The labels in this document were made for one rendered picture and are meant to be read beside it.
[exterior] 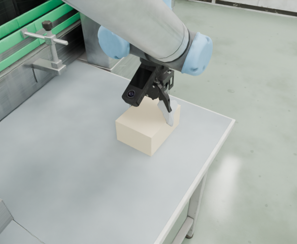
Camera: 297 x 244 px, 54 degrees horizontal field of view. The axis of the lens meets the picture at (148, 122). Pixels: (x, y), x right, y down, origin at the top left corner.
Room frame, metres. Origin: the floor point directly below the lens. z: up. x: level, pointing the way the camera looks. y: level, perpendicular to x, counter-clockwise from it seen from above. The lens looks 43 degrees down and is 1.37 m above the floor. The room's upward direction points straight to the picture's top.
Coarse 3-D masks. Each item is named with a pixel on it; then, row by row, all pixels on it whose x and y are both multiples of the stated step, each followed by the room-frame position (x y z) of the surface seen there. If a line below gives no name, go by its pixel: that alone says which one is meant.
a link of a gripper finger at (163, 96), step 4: (160, 92) 0.60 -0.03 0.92; (164, 92) 0.61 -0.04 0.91; (160, 96) 0.60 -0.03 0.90; (164, 96) 0.60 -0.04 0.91; (168, 96) 0.60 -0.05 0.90; (160, 100) 0.60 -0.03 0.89; (164, 100) 0.60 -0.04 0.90; (168, 100) 0.60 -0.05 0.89; (164, 104) 0.60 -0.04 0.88; (168, 104) 0.59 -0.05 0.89; (168, 108) 0.59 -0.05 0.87; (168, 112) 0.59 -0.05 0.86
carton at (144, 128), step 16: (144, 96) 0.70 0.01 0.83; (128, 112) 0.63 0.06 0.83; (144, 112) 0.63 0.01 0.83; (160, 112) 0.63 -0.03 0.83; (176, 112) 0.64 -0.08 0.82; (128, 128) 0.57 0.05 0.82; (144, 128) 0.56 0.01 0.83; (160, 128) 0.57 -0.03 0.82; (128, 144) 0.57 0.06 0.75; (144, 144) 0.54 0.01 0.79; (160, 144) 0.57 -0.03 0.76
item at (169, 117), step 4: (172, 100) 0.64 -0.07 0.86; (160, 104) 0.60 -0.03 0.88; (172, 104) 0.62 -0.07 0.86; (176, 104) 0.63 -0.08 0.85; (160, 108) 0.60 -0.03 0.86; (164, 108) 0.60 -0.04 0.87; (172, 108) 0.61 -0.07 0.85; (176, 108) 0.62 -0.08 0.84; (164, 112) 0.60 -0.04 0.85; (172, 112) 0.60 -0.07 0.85; (164, 116) 0.59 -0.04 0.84; (168, 116) 0.59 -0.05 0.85; (172, 116) 0.59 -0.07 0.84; (168, 120) 0.59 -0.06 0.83; (172, 120) 0.59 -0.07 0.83; (168, 124) 0.59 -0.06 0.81; (172, 124) 0.59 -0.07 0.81
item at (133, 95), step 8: (136, 72) 0.62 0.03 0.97; (144, 72) 0.62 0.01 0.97; (152, 72) 0.61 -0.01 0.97; (136, 80) 0.60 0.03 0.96; (144, 80) 0.59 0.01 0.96; (152, 80) 0.61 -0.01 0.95; (128, 88) 0.59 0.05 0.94; (136, 88) 0.58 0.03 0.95; (144, 88) 0.58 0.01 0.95; (128, 96) 0.56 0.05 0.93; (136, 96) 0.56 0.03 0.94; (136, 104) 0.55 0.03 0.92
